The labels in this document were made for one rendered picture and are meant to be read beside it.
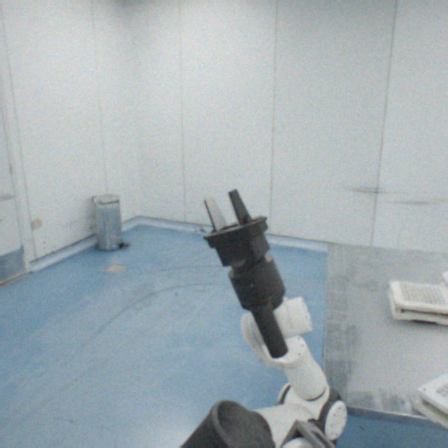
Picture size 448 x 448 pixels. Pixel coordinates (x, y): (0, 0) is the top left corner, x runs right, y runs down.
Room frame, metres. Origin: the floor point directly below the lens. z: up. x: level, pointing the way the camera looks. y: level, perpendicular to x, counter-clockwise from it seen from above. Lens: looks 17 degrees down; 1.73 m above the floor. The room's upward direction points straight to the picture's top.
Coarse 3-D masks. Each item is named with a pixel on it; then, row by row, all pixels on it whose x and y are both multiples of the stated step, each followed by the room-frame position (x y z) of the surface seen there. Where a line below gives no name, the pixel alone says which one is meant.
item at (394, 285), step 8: (392, 280) 1.80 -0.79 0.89; (392, 288) 1.72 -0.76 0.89; (440, 288) 1.72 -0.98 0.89; (392, 296) 1.67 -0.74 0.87; (400, 296) 1.64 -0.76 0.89; (400, 304) 1.57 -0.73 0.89; (408, 304) 1.57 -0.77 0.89; (416, 304) 1.57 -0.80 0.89; (424, 304) 1.57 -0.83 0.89; (432, 304) 1.57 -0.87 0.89; (440, 312) 1.53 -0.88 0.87
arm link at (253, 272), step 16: (256, 224) 0.66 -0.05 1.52; (208, 240) 0.71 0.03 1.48; (224, 240) 0.69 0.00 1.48; (240, 240) 0.67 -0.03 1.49; (256, 240) 0.67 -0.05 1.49; (224, 256) 0.69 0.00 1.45; (240, 256) 0.68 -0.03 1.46; (256, 256) 0.66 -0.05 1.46; (272, 256) 0.70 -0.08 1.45; (240, 272) 0.67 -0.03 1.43; (256, 272) 0.66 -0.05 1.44; (272, 272) 0.67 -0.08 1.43; (240, 288) 0.66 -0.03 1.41; (256, 288) 0.65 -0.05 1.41
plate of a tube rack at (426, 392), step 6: (438, 378) 1.09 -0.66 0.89; (444, 378) 1.09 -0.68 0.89; (426, 384) 1.06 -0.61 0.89; (432, 384) 1.06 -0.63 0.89; (438, 384) 1.06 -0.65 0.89; (420, 390) 1.03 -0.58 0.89; (426, 390) 1.03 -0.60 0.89; (432, 390) 1.03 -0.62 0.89; (444, 390) 1.04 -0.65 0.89; (420, 396) 1.03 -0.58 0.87; (426, 396) 1.01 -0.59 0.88; (432, 396) 1.01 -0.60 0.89; (438, 396) 1.01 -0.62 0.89; (432, 402) 1.00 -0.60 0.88; (438, 402) 0.98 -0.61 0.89; (444, 402) 0.98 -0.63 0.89; (438, 408) 0.98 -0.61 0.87; (444, 408) 0.96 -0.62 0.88
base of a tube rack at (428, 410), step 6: (414, 402) 1.04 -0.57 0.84; (420, 408) 1.02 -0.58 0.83; (426, 408) 1.01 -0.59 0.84; (432, 408) 1.01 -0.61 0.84; (426, 414) 1.01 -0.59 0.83; (432, 414) 0.99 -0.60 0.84; (438, 414) 0.99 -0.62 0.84; (444, 414) 0.99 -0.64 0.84; (432, 420) 0.99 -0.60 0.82; (438, 420) 0.97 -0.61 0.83; (444, 420) 0.96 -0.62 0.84
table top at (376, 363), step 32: (352, 256) 2.30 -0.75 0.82; (384, 256) 2.29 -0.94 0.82; (416, 256) 2.29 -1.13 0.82; (352, 288) 1.87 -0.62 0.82; (384, 288) 1.87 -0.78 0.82; (352, 320) 1.56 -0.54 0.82; (384, 320) 1.56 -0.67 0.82; (416, 320) 1.56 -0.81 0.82; (352, 352) 1.33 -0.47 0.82; (384, 352) 1.33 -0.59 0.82; (416, 352) 1.33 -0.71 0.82; (352, 384) 1.15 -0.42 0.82; (384, 384) 1.15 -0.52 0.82; (416, 384) 1.15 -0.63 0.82; (384, 416) 1.03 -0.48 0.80; (416, 416) 1.01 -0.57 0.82
